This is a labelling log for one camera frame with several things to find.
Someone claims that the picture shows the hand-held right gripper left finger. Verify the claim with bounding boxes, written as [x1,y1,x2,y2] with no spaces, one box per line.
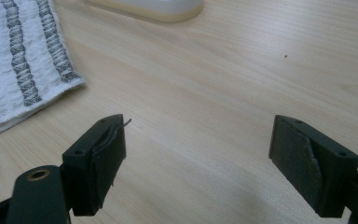
[62,113,132,217]

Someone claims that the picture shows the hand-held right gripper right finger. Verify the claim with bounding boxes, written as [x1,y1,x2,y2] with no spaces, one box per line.
[268,114,358,218]

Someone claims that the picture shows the white grey striped towel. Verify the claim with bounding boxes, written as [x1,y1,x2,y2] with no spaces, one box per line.
[0,0,87,143]

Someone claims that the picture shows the white cream dish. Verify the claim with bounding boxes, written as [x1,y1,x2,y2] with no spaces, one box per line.
[85,0,205,24]

